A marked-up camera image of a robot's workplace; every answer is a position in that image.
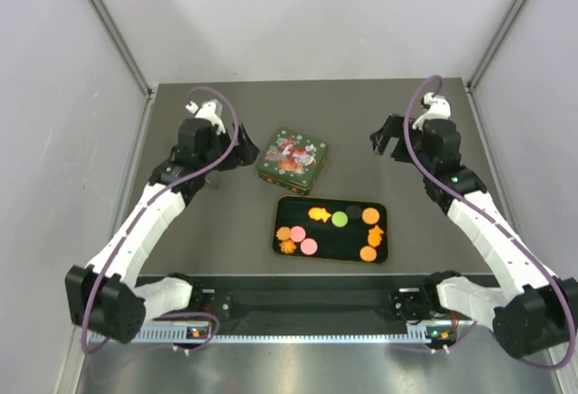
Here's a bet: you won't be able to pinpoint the black gold-rimmed tray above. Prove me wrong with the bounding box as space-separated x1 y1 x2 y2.
271 196 388 265

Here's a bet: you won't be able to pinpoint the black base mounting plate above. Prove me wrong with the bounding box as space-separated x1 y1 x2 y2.
157 272 449 333

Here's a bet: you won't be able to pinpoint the grey slotted cable duct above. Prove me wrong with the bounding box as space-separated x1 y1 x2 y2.
133 322 457 345

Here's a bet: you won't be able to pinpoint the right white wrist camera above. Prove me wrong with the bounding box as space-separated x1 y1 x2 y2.
411 92 451 131

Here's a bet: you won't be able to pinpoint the aluminium frame post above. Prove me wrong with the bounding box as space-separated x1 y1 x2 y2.
465 0 529 95
88 0 153 97

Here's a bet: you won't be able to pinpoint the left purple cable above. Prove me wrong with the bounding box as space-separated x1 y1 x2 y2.
79 85 239 355

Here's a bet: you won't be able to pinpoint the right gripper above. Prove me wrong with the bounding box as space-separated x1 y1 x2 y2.
371 113 434 175

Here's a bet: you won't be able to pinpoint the left aluminium frame post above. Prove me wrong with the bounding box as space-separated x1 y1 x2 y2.
88 0 153 97

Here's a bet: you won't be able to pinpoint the orange biscuit top right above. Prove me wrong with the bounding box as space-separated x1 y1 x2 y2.
361 207 380 225

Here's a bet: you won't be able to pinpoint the orange biscuit left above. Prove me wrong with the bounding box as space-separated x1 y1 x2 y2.
275 227 291 241

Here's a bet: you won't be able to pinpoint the green christmas cookie tin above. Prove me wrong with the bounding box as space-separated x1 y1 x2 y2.
256 162 322 195

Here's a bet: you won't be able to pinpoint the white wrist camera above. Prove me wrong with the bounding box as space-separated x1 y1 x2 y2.
185 99 226 135
411 92 451 131

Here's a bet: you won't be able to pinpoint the orange biscuit bottom right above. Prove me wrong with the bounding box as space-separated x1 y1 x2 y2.
359 246 378 263

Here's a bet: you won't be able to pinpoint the purple cable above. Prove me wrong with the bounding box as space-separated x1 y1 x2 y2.
403 74 578 371
79 85 239 355

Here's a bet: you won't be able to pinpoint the gold tin lid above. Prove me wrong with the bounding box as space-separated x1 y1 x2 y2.
256 127 329 167

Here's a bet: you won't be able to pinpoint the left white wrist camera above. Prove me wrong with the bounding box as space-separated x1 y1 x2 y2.
185 99 226 135

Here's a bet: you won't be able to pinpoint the pink sandwich cookie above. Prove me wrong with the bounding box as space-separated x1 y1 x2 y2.
290 226 306 243
300 238 318 256

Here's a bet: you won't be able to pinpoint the orange biscuit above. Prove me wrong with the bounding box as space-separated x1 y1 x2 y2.
275 227 291 241
359 246 378 263
361 207 380 225

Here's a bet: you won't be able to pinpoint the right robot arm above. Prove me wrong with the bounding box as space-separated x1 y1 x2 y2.
370 114 577 366

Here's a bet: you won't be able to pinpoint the right aluminium frame post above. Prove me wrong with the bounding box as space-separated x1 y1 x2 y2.
465 0 529 95

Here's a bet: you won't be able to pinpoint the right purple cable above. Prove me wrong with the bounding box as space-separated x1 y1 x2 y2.
403 74 578 371

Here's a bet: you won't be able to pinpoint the orange swirl cookie left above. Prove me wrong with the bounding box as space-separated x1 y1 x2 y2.
280 239 297 255

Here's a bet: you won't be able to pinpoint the orange fish cookie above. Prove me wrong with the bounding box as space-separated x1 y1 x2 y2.
367 224 385 248
308 207 332 223

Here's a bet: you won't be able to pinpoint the metal serving tongs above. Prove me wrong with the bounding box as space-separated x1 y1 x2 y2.
205 174 220 191

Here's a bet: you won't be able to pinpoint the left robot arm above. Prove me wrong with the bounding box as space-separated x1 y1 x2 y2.
64 117 259 343

